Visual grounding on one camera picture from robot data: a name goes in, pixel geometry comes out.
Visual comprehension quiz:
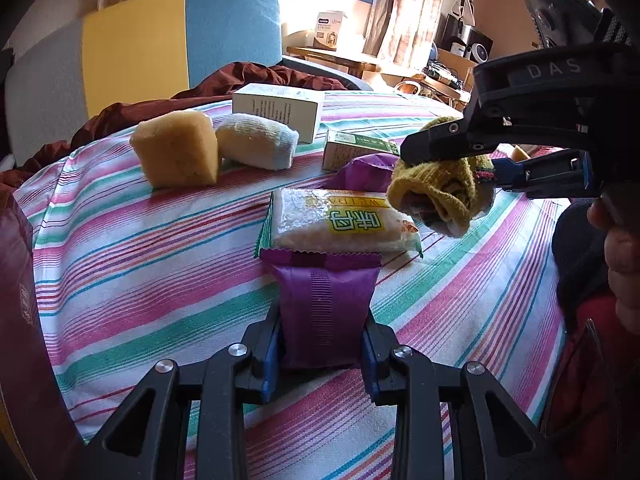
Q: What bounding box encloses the person's right hand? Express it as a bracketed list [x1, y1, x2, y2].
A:
[587, 199, 640, 335]

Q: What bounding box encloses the white cardboard box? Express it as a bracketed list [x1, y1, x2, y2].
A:
[231, 82, 325, 145]

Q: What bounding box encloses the grey bed side rail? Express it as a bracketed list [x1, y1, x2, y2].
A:
[281, 55, 375, 92]

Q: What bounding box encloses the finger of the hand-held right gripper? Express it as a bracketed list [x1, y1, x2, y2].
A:
[400, 115, 593, 167]
[492, 149, 602, 199]

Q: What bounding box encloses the rice cracker packet yellow label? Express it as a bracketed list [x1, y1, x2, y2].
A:
[257, 187, 423, 259]

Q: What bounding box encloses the wooden side table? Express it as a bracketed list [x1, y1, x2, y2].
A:
[286, 46, 382, 79]

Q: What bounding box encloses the purple snack packet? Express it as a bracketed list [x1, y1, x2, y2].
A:
[260, 249, 383, 372]
[327, 154, 401, 193]

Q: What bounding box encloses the yellow knitted sock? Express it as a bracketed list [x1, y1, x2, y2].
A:
[387, 116, 496, 238]

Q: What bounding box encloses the small green box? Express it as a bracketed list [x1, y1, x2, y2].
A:
[321, 129, 401, 172]

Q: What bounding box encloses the person's red clothing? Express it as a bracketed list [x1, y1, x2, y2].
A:
[542, 294, 640, 480]

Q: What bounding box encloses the black speaker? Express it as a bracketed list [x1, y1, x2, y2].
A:
[465, 30, 494, 63]

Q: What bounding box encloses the brown cardboard box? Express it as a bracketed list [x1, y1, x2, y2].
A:
[434, 50, 477, 92]

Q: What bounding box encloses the maroon blanket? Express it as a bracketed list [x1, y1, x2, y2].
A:
[0, 60, 351, 186]

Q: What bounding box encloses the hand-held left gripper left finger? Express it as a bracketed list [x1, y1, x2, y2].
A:
[82, 317, 283, 480]

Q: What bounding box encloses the white rolled sock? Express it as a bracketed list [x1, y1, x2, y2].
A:
[215, 112, 300, 171]

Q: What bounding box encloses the yellow sponge block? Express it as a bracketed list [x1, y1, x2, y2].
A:
[130, 110, 222, 188]

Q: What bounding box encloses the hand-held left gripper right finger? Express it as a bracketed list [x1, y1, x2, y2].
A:
[360, 317, 556, 480]

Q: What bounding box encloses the grey yellow blue headboard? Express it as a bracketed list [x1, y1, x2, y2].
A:
[5, 0, 283, 161]

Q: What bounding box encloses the white box on windowsill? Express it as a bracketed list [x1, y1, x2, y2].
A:
[312, 11, 348, 51]

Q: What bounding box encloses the person's dark clothing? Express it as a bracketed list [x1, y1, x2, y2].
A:
[551, 199, 615, 332]

